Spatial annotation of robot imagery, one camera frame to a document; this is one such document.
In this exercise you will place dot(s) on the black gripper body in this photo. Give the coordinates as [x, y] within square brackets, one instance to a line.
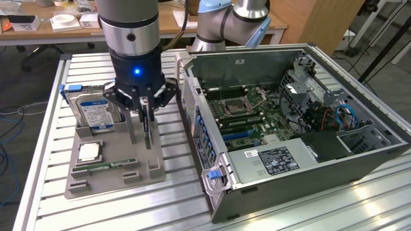
[138, 72]

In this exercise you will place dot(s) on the black graphics card metal bracket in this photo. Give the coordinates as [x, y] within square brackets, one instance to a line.
[149, 134]

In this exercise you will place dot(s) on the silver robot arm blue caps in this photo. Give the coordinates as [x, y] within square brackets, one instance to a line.
[129, 24]

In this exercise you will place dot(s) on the hard disk in blue caddy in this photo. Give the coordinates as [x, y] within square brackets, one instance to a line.
[93, 115]

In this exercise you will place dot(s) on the blue slot retainer clip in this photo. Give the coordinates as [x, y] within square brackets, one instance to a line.
[198, 119]

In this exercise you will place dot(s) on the metal locking lever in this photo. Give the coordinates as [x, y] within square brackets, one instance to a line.
[221, 92]

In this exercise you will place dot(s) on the wooden desk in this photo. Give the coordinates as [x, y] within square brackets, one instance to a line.
[166, 24]
[45, 32]

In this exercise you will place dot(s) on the CPU socket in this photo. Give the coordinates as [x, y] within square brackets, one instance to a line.
[234, 107]

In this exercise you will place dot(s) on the silver CPU chip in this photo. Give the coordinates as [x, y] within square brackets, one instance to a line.
[90, 152]

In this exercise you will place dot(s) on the white paper stack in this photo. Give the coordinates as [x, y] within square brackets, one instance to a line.
[177, 18]

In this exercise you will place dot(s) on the small white box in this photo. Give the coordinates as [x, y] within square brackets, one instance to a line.
[89, 22]

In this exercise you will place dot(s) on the installed RAM stick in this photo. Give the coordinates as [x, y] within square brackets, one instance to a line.
[241, 123]

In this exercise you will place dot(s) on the metal socket cover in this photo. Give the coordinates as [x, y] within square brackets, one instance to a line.
[255, 96]

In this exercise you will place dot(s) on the blue expansion slot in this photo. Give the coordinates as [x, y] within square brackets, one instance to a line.
[238, 136]

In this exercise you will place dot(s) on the green RAM stick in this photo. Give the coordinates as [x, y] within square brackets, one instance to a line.
[106, 165]

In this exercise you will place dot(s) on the white square block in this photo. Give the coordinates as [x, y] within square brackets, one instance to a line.
[66, 24]

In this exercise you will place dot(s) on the black office chair base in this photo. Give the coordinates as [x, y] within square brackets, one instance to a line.
[27, 67]

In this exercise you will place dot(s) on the clear plastic bag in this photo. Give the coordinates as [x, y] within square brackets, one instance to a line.
[82, 6]

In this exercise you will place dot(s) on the green motherboard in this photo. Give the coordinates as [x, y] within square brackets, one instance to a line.
[273, 120]

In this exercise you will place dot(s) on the grey plastic parts rack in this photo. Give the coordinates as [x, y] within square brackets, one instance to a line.
[113, 183]

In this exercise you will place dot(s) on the blue case latch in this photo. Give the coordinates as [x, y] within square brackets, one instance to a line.
[214, 174]

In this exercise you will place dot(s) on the silver heatsink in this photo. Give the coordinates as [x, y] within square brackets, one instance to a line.
[271, 138]

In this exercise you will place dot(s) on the silver power supply unit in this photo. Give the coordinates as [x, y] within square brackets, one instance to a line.
[247, 166]

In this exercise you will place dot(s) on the white box black lid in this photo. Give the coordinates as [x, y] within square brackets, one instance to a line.
[26, 25]

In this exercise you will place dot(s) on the metal disk bay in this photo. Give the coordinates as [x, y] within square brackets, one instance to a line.
[369, 142]
[297, 89]

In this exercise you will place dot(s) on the grey cup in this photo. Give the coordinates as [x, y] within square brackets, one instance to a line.
[45, 3]

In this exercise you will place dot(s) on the orange box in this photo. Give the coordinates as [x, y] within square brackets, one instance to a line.
[4, 26]

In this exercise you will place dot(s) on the wooden cabinet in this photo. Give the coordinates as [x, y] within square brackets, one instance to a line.
[321, 24]

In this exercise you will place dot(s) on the open grey PC case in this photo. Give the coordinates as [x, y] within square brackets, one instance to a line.
[289, 192]

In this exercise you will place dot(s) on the black stand pole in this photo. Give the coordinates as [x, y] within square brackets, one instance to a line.
[385, 53]

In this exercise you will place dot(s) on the white pedestal box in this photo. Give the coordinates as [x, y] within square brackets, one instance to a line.
[342, 41]

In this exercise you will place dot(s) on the white table frame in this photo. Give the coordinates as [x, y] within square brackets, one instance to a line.
[358, 36]

